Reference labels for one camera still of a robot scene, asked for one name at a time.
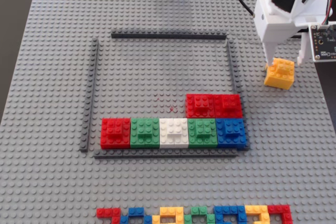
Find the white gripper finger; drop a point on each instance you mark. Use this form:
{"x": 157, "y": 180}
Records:
{"x": 270, "y": 51}
{"x": 304, "y": 51}

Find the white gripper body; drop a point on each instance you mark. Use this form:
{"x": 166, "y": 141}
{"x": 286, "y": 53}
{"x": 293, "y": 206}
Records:
{"x": 273, "y": 30}

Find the yellow brick cube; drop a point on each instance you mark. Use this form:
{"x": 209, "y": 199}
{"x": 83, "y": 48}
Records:
{"x": 279, "y": 77}

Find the red brick cube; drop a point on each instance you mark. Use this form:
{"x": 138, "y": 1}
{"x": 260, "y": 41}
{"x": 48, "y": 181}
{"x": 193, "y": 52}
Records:
{"x": 115, "y": 132}
{"x": 199, "y": 106}
{"x": 228, "y": 106}

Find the blue brick cube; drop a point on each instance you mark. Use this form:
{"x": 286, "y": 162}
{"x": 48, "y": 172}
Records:
{"x": 231, "y": 132}

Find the green brick cube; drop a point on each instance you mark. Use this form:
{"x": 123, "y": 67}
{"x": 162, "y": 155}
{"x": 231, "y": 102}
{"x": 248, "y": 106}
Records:
{"x": 202, "y": 132}
{"x": 144, "y": 132}

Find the white brick cube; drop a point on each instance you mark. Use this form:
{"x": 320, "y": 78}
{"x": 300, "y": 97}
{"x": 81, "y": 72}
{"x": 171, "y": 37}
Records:
{"x": 173, "y": 132}

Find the red L brick letter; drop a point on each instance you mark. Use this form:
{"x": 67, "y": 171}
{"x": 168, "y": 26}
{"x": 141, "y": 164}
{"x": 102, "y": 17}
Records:
{"x": 279, "y": 209}

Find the yellow E brick letter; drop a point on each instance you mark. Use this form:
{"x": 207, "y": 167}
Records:
{"x": 256, "y": 210}

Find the blue G brick letter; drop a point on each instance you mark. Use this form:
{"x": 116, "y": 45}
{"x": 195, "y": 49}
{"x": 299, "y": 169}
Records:
{"x": 228, "y": 211}

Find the green o brick letter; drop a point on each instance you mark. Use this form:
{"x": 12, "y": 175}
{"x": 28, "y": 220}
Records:
{"x": 199, "y": 211}

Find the yellow B brick letter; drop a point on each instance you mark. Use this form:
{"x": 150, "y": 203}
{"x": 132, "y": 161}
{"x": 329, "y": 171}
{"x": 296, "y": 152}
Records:
{"x": 170, "y": 211}

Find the blue o brick letter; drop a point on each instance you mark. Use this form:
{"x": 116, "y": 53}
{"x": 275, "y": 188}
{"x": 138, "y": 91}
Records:
{"x": 135, "y": 212}

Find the grey studded baseplate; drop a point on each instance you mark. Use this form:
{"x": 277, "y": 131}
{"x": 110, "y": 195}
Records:
{"x": 52, "y": 103}

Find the black wrist camera board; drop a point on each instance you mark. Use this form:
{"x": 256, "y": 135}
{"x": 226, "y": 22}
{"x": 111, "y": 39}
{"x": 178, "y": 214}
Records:
{"x": 323, "y": 43}

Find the dark grey brick wall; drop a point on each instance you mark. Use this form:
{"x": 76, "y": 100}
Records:
{"x": 233, "y": 72}
{"x": 157, "y": 153}
{"x": 157, "y": 35}
{"x": 89, "y": 95}

